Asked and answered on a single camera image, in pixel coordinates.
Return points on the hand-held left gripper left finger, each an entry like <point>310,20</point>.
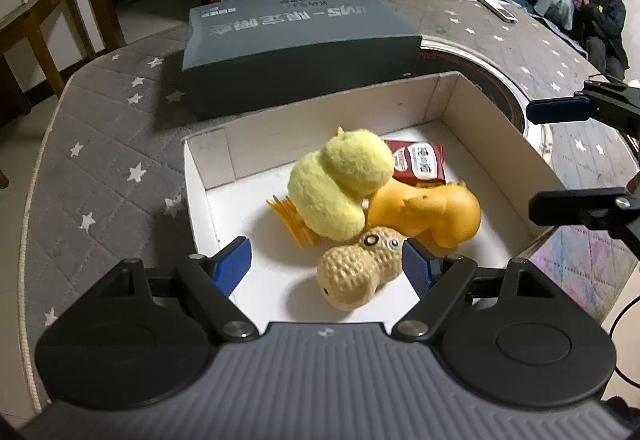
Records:
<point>232,265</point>

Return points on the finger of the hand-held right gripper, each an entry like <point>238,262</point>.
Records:
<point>570,207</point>
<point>557,110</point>

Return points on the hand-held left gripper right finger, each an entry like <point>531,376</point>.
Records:
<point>417,267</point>

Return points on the orange rubber animal toy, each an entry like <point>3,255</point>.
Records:
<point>430,215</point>

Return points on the white cardboard box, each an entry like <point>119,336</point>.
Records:
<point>250,205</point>

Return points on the beige peanut toy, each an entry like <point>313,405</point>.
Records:
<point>350,275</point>

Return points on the red packet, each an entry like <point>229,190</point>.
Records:
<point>420,163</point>

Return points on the yellow plush duck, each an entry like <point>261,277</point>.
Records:
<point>340,180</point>

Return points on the dark grey cardboard box lid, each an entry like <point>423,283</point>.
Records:
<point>300,30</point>

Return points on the grey star-patterned desktop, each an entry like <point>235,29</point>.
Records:
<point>100,145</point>

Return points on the white handheld device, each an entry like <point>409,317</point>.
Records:
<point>495,6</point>

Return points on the wooden side table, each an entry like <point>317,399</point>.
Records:
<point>45,15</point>

